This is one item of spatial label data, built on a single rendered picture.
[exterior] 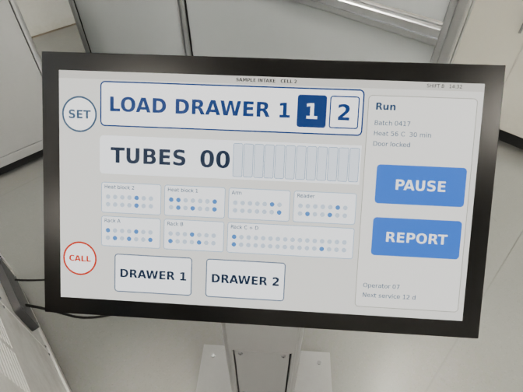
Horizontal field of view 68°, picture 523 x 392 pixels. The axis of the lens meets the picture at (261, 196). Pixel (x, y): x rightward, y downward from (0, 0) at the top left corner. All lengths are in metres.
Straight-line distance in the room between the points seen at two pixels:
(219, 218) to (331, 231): 0.13
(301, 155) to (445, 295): 0.23
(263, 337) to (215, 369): 0.69
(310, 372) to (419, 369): 0.39
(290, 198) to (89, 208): 0.24
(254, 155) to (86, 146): 0.20
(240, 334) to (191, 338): 0.79
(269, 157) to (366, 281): 0.18
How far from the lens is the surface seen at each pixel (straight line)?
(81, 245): 0.51
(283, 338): 0.78
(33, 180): 2.37
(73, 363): 1.64
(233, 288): 0.47
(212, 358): 1.48
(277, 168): 0.44
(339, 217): 0.45
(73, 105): 0.51
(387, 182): 0.46
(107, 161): 0.49
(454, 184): 0.48
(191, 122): 0.46
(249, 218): 0.45
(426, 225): 0.48
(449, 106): 0.48
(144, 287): 0.50
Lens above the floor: 1.40
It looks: 45 degrees down
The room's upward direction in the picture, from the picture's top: straight up
